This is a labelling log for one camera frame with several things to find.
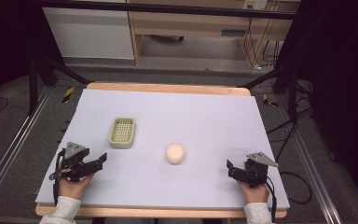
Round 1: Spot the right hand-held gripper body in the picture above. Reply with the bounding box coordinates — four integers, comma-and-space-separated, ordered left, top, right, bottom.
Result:
241, 151, 280, 189

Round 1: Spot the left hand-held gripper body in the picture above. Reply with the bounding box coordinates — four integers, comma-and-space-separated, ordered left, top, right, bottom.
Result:
49, 141, 91, 183

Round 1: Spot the green slotted soap dish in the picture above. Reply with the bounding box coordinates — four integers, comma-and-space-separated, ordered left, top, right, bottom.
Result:
108, 116, 137, 149

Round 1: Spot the round cream soap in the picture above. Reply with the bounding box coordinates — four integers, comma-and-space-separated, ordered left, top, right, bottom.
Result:
164, 143, 186, 165

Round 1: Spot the person's right hand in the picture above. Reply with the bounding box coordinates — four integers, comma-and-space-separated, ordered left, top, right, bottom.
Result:
236, 179, 271, 205

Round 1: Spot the person's left hand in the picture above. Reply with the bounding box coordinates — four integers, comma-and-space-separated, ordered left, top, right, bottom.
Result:
57, 173, 95, 201

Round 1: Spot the pale lilac foam mat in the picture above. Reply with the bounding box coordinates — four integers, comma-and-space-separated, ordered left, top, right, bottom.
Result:
34, 88, 291, 210

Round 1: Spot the yellow black floor marker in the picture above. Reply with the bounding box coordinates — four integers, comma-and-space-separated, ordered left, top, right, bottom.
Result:
262, 93, 280, 108
62, 86, 76, 104

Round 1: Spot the wooden table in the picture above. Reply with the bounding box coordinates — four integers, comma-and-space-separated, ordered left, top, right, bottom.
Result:
34, 81, 289, 219

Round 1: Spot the white cabinet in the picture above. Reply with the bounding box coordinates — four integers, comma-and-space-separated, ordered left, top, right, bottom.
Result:
42, 7, 135, 61

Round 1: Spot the black curtain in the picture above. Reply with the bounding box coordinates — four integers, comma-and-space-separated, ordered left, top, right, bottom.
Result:
274, 0, 358, 217
0, 0, 67, 120

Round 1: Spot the light wooden desk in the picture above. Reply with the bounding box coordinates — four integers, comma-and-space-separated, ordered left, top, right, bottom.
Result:
126, 0, 303, 68

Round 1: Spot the white power strip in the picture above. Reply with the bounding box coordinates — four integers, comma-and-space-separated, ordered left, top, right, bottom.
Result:
242, 0, 268, 11

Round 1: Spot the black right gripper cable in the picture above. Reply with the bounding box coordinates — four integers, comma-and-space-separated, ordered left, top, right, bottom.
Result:
262, 174, 278, 224

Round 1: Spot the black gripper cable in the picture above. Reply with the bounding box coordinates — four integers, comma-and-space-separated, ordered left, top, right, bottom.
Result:
52, 148, 67, 207
262, 174, 278, 224

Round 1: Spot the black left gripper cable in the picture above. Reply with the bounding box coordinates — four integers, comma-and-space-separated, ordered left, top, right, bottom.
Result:
52, 148, 67, 207

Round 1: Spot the black floor cable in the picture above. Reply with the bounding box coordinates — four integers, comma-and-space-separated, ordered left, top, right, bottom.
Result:
266, 79, 314, 205

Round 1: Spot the metal floor rail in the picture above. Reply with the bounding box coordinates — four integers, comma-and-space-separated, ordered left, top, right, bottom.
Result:
276, 95, 358, 224
0, 86, 53, 217

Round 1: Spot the black frame stand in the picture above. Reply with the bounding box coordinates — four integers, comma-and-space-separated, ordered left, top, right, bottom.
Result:
27, 55, 91, 117
237, 66, 300, 123

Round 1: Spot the bundle of desk cables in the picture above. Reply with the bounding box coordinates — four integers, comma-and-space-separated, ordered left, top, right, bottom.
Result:
242, 17, 282, 69

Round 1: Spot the black frame crossbar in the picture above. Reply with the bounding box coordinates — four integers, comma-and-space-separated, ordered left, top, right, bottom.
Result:
39, 0, 296, 21

